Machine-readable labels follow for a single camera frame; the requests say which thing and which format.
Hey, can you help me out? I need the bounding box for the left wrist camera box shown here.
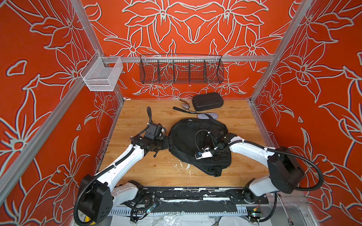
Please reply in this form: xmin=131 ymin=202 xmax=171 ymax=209
xmin=144 ymin=122 xmax=166 ymax=141

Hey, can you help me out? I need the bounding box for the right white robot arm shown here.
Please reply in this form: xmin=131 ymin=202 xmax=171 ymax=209
xmin=201 ymin=133 xmax=324 ymax=197

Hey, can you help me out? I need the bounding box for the silver metal flashlight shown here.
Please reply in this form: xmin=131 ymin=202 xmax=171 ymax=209
xmin=179 ymin=99 xmax=190 ymax=111

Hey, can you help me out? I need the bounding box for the black wire wall basket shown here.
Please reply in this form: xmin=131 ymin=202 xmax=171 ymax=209
xmin=139 ymin=54 xmax=224 ymax=85

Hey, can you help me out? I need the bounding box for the green circuit board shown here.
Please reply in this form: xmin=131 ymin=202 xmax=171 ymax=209
xmin=247 ymin=208 xmax=263 ymax=222

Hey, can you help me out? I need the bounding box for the white wire mesh basket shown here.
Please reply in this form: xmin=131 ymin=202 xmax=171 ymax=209
xmin=80 ymin=53 xmax=123 ymax=91

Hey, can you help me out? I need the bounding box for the black student backpack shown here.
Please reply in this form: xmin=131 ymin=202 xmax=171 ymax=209
xmin=169 ymin=118 xmax=232 ymax=177

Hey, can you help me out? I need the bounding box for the black strap with buckle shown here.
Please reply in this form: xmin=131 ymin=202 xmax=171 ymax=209
xmin=173 ymin=106 xmax=199 ymax=115

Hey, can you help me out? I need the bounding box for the black hard zip case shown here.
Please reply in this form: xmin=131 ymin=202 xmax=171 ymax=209
xmin=192 ymin=93 xmax=224 ymax=111

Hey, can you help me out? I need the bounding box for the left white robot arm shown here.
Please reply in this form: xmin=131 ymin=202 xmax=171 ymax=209
xmin=74 ymin=135 xmax=173 ymax=226

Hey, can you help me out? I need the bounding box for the silver wrench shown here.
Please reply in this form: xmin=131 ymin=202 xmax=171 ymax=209
xmin=277 ymin=193 xmax=294 ymax=226

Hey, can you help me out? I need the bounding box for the yellow tape roll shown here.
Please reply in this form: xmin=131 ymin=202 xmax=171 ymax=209
xmin=84 ymin=215 xmax=94 ymax=225

